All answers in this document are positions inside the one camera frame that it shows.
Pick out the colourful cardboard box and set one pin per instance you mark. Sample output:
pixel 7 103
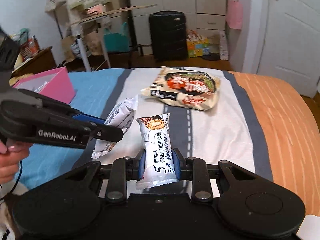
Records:
pixel 197 44

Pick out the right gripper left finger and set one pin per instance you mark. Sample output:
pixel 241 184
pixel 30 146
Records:
pixel 123 170

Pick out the black suitcase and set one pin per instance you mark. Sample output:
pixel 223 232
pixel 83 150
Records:
pixel 168 34

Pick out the instant noodle packet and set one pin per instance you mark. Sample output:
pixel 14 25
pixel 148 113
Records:
pixel 185 88

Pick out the teal bag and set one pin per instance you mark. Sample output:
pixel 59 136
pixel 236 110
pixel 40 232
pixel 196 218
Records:
pixel 117 42

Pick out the white folding table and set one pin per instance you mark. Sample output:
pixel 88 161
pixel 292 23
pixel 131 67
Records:
pixel 77 25

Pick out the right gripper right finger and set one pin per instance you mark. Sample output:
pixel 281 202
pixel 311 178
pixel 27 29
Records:
pixel 198 172

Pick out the pink hanging cloth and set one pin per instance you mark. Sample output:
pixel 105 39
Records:
pixel 234 14

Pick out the person left hand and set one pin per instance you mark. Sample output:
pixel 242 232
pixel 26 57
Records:
pixel 12 152

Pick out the pink storage box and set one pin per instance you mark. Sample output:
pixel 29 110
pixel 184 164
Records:
pixel 54 83

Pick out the white door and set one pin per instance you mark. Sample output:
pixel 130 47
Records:
pixel 291 45

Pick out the dark wooden nightstand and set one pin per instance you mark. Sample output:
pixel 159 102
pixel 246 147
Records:
pixel 41 62

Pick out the striped colourful bed sheet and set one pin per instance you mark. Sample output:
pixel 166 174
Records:
pixel 259 123

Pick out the white wardrobe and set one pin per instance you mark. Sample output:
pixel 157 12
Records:
pixel 206 17

